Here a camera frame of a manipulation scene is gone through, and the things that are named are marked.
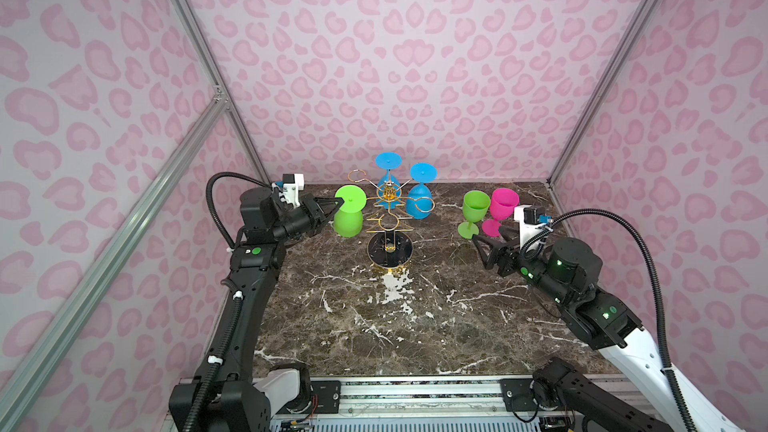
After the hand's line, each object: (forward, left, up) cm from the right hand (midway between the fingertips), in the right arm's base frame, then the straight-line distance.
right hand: (487, 232), depth 65 cm
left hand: (+7, +31, +3) cm, 32 cm away
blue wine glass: (+16, +22, -3) cm, 27 cm away
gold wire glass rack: (+15, +22, -30) cm, 40 cm away
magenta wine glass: (+29, -15, -24) cm, 41 cm away
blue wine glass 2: (+23, +13, -16) cm, 31 cm away
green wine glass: (+9, +32, -7) cm, 34 cm away
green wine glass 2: (+26, -5, -21) cm, 34 cm away
